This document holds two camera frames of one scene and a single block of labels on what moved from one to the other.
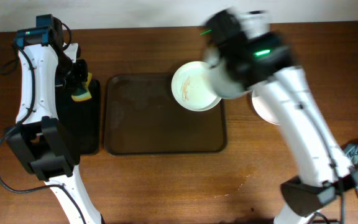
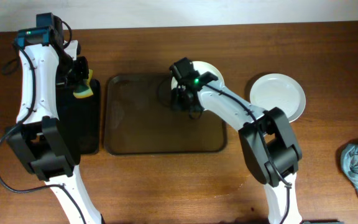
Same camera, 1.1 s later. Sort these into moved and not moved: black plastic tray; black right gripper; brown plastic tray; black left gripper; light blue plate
Moved: light blue plate; black right gripper
Not moved: black plastic tray; black left gripper; brown plastic tray
